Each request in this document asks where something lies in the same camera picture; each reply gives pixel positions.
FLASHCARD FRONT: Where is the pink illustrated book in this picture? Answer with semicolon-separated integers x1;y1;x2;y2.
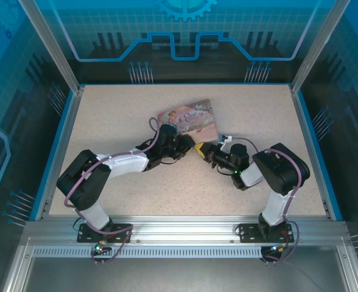
156;99;221;144

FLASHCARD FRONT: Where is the blue table edge strip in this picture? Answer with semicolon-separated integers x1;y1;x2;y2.
29;88;79;221
296;89;345;221

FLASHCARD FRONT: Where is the black connector with green LED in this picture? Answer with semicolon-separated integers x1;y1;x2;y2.
262;243;288;258
91;240;112;257

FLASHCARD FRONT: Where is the aluminium mounting rail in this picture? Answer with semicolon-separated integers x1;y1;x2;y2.
23;215;349;248

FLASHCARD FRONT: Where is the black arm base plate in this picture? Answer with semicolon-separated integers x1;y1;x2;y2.
77;223;133;244
236;223;293;244

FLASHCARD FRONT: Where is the slotted grey cable duct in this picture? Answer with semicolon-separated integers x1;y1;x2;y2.
32;246;264;259

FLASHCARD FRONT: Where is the aluminium frame post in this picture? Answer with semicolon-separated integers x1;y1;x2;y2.
18;0;86;94
290;0;351;94

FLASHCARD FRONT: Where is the aluminium side frame rail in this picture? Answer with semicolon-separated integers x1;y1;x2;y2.
0;221;35;292
337;245;358;292

